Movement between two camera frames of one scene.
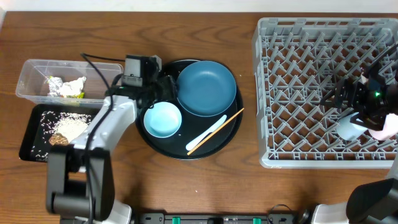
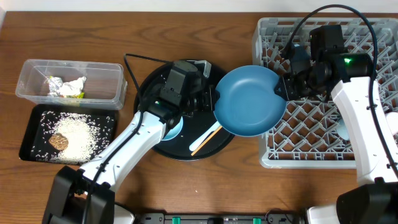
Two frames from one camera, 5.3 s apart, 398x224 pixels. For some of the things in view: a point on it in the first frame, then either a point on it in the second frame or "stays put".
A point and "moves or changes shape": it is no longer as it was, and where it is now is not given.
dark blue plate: x=206 y=88 moves or changes shape
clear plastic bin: x=69 y=83 stays put
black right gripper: x=357 y=90 -> x=289 y=93
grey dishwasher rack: x=296 y=62 stays put
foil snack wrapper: x=55 y=84 stays put
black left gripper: x=168 y=86 -> x=210 y=99
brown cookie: x=58 y=139 stays put
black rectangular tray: x=48 y=126 stays put
